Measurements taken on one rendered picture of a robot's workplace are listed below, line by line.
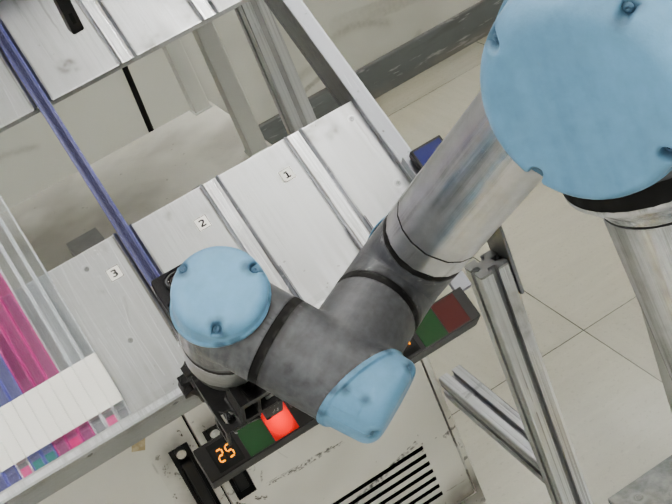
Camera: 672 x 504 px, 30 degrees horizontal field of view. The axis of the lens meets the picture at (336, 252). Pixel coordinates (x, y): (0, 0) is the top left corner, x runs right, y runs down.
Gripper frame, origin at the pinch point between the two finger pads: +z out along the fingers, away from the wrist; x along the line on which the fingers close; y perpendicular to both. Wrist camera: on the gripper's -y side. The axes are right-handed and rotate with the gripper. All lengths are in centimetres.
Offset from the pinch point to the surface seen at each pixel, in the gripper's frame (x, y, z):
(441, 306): 24.9, 3.4, 5.8
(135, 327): -4.3, -12.0, 4.9
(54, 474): -18.9, -2.4, 3.4
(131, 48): 12.2, -41.6, 4.7
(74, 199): 2, -59, 69
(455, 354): 51, -9, 108
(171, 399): -5.1, -2.6, 2.7
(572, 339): 68, 2, 98
